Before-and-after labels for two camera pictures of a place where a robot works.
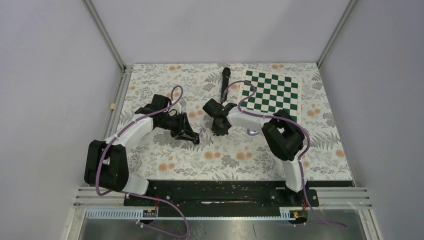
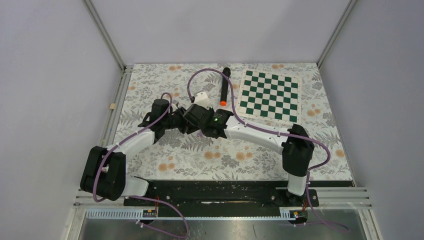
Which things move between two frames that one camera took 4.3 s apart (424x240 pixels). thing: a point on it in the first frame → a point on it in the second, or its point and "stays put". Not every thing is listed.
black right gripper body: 216,128 → 210,110
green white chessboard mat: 273,92 stays put
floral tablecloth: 245,155 stays put
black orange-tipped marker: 226,74 stays put
